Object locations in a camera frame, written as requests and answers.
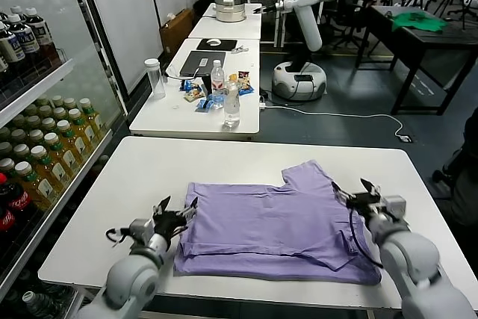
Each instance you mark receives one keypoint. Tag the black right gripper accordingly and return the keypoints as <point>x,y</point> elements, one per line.
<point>366,205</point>

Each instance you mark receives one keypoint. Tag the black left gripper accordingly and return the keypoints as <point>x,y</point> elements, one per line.
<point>170,223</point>

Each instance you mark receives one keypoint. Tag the purple t-shirt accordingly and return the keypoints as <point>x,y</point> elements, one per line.
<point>269,229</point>

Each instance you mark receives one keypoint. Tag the person in black clothes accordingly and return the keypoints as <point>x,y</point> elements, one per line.
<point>467,184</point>

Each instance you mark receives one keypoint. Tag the white floor adapter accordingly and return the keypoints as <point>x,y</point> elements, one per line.
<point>404,139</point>

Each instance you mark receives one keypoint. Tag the white rectangular table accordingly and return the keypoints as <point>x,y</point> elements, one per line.
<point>164,117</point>
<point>252,14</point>
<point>224,29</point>

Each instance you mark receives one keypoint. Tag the cream snack pack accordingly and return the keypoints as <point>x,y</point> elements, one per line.
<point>193,95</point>

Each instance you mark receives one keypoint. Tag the clear unlabelled water bottle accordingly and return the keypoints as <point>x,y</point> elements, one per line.
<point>231,106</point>

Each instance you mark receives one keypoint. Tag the yellow tea bottle white cap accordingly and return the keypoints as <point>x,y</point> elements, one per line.
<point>6,166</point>
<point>89,117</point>
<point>80,130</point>
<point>45,111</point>
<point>18,136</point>
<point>35,188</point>
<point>59,158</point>
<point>69,104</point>
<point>33,122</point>
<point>36,136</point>
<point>71,143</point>
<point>59,114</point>
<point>4,147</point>
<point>57,101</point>
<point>48,125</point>
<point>21,151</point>
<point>48,173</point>

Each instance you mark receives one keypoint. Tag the small black box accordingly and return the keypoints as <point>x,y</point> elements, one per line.
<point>206,85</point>

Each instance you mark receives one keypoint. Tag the clear tumbler white lid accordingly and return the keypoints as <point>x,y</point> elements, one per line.
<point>155,80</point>

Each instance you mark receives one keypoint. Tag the white power strip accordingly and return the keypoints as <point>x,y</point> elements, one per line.
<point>261,103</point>

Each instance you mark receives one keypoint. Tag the water bottle red label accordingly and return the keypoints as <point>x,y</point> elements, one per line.
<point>217,80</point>

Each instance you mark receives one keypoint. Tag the blue white snack pack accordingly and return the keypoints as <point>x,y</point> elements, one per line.
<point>245,89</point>

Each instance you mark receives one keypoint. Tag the yellow snack pack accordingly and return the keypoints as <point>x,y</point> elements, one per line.
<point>232,78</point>

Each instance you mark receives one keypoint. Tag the black laptop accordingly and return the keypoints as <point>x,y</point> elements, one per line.
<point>203,63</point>

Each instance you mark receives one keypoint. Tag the cola bottle red label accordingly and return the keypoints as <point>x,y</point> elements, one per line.
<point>5,220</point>
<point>18,199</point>

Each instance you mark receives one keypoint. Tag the black table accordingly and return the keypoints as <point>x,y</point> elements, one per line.
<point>422,46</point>

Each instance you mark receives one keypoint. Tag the clear bottle green label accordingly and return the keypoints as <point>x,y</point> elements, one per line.
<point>37,306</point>

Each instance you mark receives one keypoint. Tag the white computer mouse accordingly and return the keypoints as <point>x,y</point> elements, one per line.
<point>213,42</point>

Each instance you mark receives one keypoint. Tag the small grey clip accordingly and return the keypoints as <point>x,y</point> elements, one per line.
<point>239,49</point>

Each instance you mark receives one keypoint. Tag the black mouse pad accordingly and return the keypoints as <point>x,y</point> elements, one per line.
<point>228,44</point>

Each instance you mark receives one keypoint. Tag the brown cardboard box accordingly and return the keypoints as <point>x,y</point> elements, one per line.
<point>175,33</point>

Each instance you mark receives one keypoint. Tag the white humanoid robot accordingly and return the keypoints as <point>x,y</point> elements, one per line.
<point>308,24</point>

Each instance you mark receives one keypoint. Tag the green cloth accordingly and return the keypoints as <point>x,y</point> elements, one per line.
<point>414,22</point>

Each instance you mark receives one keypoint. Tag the glass door drinks cabinet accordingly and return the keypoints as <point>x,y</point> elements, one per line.
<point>33,85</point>

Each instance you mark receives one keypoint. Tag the metal steamer pot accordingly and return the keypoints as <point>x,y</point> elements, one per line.
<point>229,9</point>

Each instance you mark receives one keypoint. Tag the dark tea bottle white cap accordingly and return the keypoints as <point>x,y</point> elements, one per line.
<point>16,10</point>
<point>9,50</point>
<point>39,31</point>
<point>24,40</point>

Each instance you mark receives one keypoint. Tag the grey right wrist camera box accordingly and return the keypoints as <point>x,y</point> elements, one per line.
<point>396,203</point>

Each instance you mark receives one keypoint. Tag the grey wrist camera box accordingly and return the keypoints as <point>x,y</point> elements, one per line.
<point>140,227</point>
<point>396,203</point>

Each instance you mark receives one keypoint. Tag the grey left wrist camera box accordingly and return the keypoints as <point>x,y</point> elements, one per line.
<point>140,227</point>

